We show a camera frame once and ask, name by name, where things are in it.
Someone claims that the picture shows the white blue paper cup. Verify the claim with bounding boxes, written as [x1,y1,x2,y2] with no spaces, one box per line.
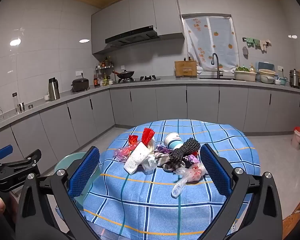
[164,132,184,153]

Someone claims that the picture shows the grey upper cabinets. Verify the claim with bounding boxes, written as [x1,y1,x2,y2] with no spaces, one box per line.
[91,0,185,55]

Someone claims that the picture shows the orange wooden furniture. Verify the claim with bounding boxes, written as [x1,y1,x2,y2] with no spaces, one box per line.
[281,190,300,239]

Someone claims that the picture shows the wooden knife block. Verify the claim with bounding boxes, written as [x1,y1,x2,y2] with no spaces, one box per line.
[174,60,197,78]

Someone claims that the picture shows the black wok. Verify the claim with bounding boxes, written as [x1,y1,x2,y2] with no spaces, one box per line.
[112,69,135,79]

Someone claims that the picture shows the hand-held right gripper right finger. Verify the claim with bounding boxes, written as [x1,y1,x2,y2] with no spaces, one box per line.
[199,144,283,240]

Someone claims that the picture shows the steel steamer pot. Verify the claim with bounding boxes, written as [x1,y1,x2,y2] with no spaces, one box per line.
[289,69,300,88]

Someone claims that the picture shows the clear bag with red print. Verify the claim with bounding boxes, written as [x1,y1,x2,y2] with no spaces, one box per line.
[172,162,207,197]

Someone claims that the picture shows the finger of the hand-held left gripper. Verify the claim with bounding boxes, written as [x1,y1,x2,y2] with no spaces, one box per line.
[0,144,13,160]
[0,149,42,172]

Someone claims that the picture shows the blue plaid tablecloth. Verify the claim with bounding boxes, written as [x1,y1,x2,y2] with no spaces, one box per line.
[55,119,262,240]

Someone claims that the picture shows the beige basin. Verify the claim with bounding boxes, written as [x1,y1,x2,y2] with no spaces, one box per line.
[258,69,276,78]

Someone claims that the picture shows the steel spice rack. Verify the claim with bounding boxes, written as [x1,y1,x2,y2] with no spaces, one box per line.
[95,56,114,70]

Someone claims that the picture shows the black foam mesh net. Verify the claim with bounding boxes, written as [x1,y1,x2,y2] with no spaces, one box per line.
[168,137,200,173]

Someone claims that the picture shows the white orange print curtain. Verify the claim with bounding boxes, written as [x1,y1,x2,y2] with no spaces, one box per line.
[184,16,240,72]

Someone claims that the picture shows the teal plastic basin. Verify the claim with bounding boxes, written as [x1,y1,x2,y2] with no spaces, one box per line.
[53,151,102,203]

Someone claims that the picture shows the clear plastic bag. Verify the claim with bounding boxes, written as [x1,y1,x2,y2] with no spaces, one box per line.
[141,152,157,175]

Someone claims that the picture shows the crumpled red wrapper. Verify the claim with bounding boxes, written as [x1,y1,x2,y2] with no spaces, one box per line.
[128,134,140,147]

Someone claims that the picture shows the red orange snack wrapper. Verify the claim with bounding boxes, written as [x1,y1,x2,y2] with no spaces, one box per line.
[141,127,155,147]

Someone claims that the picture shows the grey base cabinets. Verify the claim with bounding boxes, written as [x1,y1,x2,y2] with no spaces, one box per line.
[0,76,300,175]

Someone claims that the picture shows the beige glove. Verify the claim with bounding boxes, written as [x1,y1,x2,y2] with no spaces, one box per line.
[260,39,272,53]

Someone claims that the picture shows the plaid wrapper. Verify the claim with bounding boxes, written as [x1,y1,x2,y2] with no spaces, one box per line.
[154,152,177,173]

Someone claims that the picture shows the steel kitchen sink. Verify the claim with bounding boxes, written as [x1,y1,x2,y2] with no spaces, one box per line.
[199,76,234,81]

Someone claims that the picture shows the cream plastic basin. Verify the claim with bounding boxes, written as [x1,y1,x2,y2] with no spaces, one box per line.
[234,69,257,82]

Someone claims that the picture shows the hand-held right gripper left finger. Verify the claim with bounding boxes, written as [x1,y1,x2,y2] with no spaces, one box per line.
[16,146,101,240]

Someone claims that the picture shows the pink clear wrapper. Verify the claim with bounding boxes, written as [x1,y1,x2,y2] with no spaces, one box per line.
[114,146,134,160]

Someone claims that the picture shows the black rice cooker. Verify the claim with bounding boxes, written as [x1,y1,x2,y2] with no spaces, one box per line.
[71,78,90,92]

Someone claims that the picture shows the gas stove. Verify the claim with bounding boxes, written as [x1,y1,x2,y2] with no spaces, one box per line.
[117,75,161,83]

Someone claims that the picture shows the purple snack wrapper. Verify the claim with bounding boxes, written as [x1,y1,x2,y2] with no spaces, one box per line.
[154,145,200,166]

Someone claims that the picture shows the pink white bucket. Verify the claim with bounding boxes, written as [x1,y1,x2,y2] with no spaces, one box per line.
[291,127,300,151]

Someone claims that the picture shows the black kitchen faucet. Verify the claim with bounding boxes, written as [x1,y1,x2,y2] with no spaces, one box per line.
[211,53,223,79]

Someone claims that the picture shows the blue plastic board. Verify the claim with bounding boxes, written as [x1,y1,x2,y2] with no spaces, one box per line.
[255,61,275,73]

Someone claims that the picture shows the steel thermos jug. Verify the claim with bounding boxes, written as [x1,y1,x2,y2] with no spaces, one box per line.
[48,77,60,101]

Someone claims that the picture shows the black range hood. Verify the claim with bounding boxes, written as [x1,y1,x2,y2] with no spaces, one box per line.
[105,25,157,47]

